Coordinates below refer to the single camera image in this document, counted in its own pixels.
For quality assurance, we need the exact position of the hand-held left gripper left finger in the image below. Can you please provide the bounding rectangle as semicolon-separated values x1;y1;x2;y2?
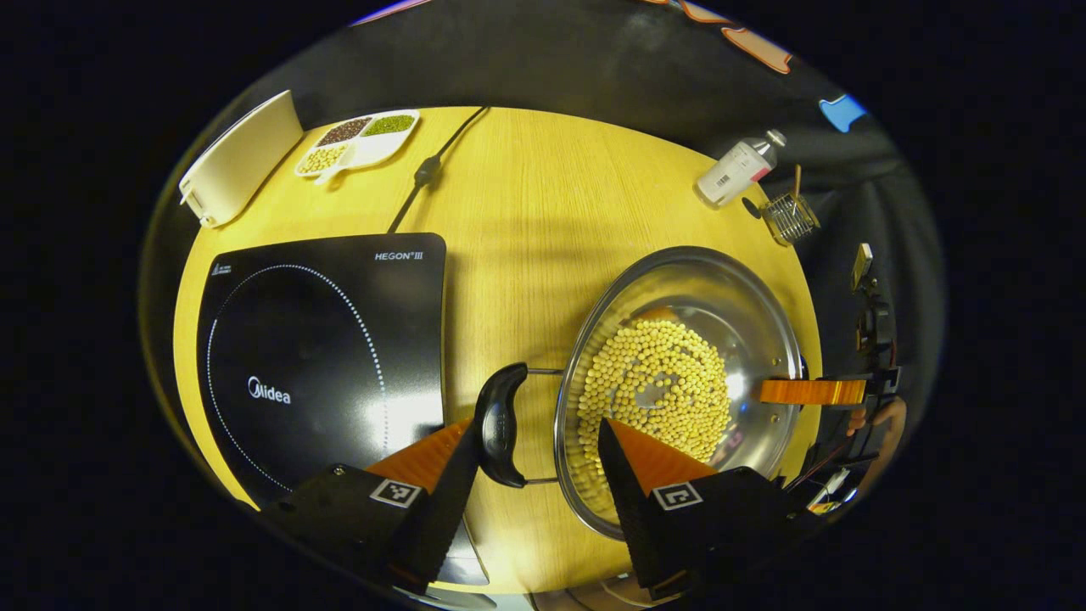
259;416;483;595

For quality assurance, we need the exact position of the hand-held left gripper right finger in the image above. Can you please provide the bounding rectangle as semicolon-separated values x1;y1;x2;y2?
598;418;815;602

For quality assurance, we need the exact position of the stainless steel pot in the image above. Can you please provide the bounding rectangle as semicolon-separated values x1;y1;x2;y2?
473;246;807;541

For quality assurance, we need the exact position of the black induction cooktop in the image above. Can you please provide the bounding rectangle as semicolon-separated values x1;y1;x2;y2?
197;233;490;586

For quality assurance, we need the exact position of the pile of yellow soybeans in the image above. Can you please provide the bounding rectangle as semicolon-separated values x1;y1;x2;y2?
567;318;732;502

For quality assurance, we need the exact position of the white plastic bottle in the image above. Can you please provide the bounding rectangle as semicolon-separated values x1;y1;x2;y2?
694;129;788;209

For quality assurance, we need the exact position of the white divided dish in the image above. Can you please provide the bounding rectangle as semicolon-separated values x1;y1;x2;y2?
294;109;422;185

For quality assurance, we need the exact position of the small heap of pale beans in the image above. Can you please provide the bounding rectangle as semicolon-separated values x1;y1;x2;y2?
297;144;349;176

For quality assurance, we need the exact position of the heap of dark red beans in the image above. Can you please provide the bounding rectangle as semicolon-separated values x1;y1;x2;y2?
316;117;372;147

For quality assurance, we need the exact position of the white toaster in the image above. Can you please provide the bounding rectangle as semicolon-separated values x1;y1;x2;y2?
178;90;305;228

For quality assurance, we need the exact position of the bundle of thin cables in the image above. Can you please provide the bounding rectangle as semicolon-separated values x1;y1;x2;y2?
798;462;858;519

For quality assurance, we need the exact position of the small wire mesh basket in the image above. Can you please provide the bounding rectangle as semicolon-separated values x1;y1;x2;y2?
761;192;821;247

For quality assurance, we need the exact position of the black power cable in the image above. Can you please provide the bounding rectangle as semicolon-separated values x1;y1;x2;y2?
387;106;490;234

